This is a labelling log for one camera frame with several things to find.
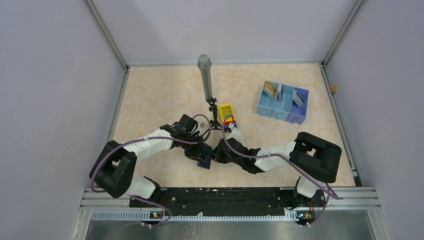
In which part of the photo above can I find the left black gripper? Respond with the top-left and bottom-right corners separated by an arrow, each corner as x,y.
181,133 -> 207,163

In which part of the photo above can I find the dark blue card holder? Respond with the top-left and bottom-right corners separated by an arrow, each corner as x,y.
197,143 -> 213,170

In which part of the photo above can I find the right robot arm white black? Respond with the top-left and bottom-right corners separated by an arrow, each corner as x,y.
211,132 -> 342,206

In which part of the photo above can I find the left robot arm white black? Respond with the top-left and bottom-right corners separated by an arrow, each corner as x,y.
89,114 -> 207,207

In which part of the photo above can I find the gold credit card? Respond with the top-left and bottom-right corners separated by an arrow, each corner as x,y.
263,81 -> 278,99

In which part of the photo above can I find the black credit card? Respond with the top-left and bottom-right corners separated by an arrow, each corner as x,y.
276,83 -> 283,102

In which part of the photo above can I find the silver credit card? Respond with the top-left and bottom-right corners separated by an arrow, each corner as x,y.
293,90 -> 305,109

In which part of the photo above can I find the black tripod stand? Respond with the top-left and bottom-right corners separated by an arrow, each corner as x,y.
206,98 -> 222,130

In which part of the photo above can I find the yellow red blue toy block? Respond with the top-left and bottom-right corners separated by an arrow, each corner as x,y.
218,104 -> 238,132

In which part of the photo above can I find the light blue drawer left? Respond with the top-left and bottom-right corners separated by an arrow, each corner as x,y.
256,81 -> 279,117

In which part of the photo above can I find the light blue drawer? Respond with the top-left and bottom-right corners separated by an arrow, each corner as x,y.
271,84 -> 294,121
256,81 -> 279,117

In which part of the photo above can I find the light blue drawer middle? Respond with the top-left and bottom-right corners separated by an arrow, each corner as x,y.
271,84 -> 294,121

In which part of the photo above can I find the purple drawer right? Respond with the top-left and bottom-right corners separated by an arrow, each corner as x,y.
286,87 -> 310,125

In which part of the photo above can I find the grey microphone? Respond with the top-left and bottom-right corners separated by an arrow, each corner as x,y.
197,54 -> 213,101

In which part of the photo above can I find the small wooden knob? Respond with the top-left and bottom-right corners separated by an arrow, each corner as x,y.
329,83 -> 337,94

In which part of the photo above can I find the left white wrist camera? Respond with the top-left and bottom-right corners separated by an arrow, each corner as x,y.
191,121 -> 205,136

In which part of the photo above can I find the white cable duct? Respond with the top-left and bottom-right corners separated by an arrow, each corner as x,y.
91,210 -> 299,222

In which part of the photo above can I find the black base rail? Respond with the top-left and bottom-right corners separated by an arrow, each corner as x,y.
149,187 -> 325,217

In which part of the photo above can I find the aluminium frame front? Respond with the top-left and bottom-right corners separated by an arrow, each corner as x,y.
72,187 -> 392,240

